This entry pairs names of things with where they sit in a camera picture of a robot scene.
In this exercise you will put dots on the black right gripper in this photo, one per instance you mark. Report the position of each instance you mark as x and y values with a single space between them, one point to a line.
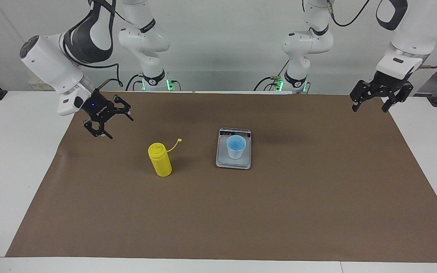
99 108

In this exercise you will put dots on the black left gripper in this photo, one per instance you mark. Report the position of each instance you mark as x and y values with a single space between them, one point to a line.
387 85

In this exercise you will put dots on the yellow squeeze bottle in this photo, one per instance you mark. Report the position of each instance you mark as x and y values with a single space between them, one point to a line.
160 163

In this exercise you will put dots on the light blue plastic cup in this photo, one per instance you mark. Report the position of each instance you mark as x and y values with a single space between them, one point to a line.
236 148

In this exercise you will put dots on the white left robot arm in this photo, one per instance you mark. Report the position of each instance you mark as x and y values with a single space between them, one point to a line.
412 30

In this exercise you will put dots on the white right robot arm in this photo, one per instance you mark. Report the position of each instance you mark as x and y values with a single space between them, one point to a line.
47 60

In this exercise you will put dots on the silver digital kitchen scale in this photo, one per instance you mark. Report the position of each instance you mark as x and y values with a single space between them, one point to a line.
233 163

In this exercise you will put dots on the white power strip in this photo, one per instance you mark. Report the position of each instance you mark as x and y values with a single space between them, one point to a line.
40 86

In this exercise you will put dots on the brown paper mat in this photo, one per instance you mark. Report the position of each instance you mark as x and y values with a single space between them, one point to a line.
241 212

